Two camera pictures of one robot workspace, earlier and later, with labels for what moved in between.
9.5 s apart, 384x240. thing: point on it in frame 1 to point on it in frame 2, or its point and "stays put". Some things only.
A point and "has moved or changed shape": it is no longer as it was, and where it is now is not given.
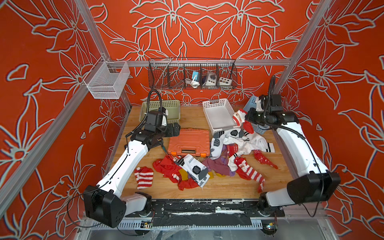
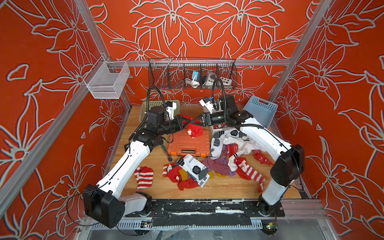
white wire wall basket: (105, 79) stays put
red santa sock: (239, 117) has moved or changed shape
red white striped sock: (144, 176) stays put
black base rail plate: (201, 213) stays put
